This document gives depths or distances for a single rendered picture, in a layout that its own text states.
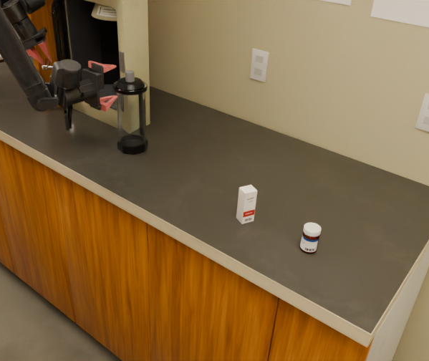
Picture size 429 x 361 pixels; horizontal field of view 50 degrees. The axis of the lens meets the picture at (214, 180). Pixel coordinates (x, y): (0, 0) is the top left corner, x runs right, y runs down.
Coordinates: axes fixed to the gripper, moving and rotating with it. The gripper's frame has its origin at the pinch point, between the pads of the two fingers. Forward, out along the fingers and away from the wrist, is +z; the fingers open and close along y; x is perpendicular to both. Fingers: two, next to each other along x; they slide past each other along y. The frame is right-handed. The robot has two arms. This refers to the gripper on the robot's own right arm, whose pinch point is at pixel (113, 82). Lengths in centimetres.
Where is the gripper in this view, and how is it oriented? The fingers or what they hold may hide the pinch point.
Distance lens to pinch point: 148.2
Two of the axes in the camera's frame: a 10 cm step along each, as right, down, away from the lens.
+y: 0.7, -8.6, -5.1
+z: 6.1, -3.7, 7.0
